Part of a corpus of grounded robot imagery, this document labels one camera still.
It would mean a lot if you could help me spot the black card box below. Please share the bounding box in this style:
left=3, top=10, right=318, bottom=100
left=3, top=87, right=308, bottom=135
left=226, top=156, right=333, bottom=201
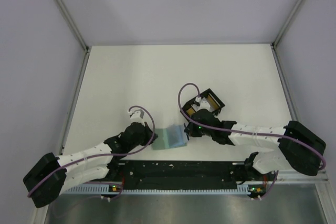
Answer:
left=182, top=88, right=225, bottom=116

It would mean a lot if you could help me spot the green card holder wallet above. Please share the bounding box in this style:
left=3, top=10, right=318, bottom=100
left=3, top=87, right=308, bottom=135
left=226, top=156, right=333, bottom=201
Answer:
left=151, top=125, right=189, bottom=151

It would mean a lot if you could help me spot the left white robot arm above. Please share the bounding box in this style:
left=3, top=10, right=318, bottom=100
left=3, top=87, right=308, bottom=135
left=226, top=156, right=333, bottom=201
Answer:
left=23, top=122, right=158, bottom=208

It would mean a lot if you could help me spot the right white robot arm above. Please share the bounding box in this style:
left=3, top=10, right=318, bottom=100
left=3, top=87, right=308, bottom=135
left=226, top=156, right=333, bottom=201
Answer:
left=181, top=109, right=326, bottom=180

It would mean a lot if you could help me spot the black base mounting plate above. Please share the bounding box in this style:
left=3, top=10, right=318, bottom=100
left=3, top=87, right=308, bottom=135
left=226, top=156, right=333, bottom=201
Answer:
left=104, top=160, right=275, bottom=190

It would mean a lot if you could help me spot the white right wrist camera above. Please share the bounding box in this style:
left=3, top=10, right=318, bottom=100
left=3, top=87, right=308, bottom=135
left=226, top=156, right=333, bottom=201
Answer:
left=194, top=97, right=206, bottom=107

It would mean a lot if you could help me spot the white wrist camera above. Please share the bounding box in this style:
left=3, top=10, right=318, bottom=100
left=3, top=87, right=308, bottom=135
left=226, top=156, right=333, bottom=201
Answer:
left=128, top=109, right=145, bottom=125
left=194, top=97, right=206, bottom=107

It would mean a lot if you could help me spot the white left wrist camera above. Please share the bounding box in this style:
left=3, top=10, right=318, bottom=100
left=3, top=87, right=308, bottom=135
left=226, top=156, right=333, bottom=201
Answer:
left=128, top=109, right=145, bottom=125

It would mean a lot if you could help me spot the grey slotted cable duct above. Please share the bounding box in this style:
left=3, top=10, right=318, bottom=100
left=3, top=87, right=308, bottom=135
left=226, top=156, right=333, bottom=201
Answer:
left=63, top=184, right=251, bottom=195

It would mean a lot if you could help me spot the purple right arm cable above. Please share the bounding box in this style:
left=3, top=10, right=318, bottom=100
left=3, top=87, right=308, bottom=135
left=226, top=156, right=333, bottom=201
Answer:
left=177, top=82, right=328, bottom=196

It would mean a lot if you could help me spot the aluminium front frame rail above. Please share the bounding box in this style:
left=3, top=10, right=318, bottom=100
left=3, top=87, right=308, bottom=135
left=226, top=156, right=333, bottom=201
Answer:
left=277, top=170, right=329, bottom=184

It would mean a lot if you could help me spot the left aluminium corner post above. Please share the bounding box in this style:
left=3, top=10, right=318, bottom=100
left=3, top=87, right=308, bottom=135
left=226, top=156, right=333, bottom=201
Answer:
left=53, top=0, right=89, bottom=51

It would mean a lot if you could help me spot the aluminium corner post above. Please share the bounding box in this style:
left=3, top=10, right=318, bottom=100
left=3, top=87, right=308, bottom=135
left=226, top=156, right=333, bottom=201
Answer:
left=53, top=0, right=89, bottom=51
left=272, top=0, right=306, bottom=48

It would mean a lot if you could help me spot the right aluminium corner post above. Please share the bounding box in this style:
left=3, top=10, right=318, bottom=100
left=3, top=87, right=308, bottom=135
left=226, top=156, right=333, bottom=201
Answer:
left=272, top=0, right=306, bottom=48

